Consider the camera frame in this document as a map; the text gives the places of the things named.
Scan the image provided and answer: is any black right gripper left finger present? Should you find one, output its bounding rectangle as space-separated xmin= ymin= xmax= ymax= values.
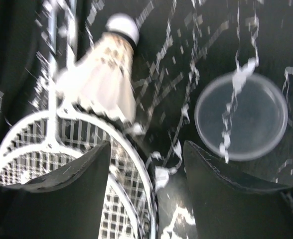
xmin=0 ymin=141 xmax=111 ymax=239

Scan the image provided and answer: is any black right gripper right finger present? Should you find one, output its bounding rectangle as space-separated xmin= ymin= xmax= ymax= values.
xmin=183 ymin=141 xmax=293 ymax=239

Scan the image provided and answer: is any clear plastic tube lid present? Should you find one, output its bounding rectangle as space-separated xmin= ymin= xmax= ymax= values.
xmin=194 ymin=73 xmax=288 ymax=161

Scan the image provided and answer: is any white shuttlecock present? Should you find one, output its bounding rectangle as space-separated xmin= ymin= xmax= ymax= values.
xmin=56 ymin=13 xmax=140 ymax=123

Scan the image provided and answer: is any white badminton racket upper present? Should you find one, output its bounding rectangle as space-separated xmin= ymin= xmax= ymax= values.
xmin=0 ymin=0 xmax=159 ymax=239

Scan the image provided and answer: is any black sport racket bag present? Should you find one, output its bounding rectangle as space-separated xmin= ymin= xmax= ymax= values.
xmin=0 ymin=0 xmax=43 ymax=136

